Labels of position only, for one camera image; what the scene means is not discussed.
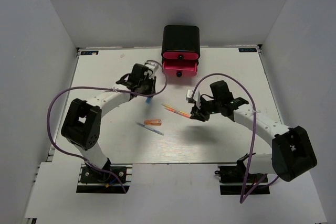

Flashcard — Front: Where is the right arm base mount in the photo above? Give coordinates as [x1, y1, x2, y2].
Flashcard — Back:
[214, 154, 270, 196]

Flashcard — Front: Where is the right blue table label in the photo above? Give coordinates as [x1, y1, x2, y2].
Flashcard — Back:
[238, 48, 258, 52]

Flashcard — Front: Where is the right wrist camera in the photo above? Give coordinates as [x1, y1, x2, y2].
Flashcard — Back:
[186, 89, 201, 104]

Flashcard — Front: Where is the pink drawer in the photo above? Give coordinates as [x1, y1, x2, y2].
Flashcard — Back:
[162, 51, 199, 60]
[163, 59, 198, 78]

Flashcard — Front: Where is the blue table label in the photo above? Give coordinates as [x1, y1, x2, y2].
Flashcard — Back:
[238, 48, 258, 52]
[80, 50, 99, 56]

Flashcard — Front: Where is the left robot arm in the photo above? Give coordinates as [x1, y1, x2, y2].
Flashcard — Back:
[61, 61, 160, 182]

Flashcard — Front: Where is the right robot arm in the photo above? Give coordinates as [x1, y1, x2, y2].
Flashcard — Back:
[186, 81, 317, 182]

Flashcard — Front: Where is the yellow highlighter pen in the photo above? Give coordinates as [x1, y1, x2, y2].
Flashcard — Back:
[161, 103, 183, 113]

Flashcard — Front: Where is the pink top drawer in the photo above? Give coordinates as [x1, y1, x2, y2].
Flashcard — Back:
[162, 51, 199, 60]

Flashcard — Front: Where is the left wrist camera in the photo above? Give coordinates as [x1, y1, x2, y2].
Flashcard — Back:
[144, 61, 161, 74]

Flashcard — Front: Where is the left blue table label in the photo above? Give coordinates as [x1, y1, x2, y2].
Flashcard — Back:
[80, 50, 99, 56]

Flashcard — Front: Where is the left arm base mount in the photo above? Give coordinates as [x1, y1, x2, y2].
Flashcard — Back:
[76, 164, 133, 194]

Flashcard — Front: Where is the blue thin pen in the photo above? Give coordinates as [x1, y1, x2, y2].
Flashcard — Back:
[136, 122, 164, 136]

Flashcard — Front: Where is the orange highlighter pen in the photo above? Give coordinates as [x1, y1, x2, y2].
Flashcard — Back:
[164, 107, 190, 118]

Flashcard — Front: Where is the orange transparent correction tape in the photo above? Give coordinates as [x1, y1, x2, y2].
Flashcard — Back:
[144, 119, 162, 126]

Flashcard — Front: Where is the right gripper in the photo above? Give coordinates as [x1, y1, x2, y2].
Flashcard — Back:
[191, 97, 222, 122]

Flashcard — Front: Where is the black drawer cabinet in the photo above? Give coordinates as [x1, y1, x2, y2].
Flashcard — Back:
[162, 25, 200, 54]

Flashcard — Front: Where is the blue transparent correction tape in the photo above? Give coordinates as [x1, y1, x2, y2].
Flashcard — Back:
[145, 97, 152, 104]

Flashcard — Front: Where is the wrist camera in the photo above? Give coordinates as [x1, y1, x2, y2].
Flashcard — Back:
[186, 89, 201, 104]
[144, 61, 161, 74]

